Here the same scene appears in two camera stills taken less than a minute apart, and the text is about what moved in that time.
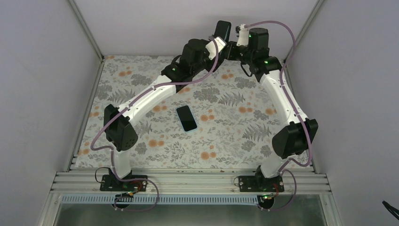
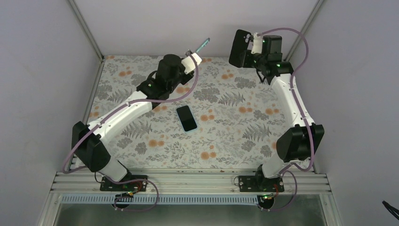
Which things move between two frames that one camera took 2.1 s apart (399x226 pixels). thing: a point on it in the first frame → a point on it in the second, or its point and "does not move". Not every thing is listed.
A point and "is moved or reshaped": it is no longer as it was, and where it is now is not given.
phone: x=223 y=30 is moved or reshaped
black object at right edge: x=393 y=211 does not move
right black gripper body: x=233 y=56 → x=249 y=63
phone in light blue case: x=186 y=118 does not move
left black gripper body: x=198 y=68 → x=175 y=84
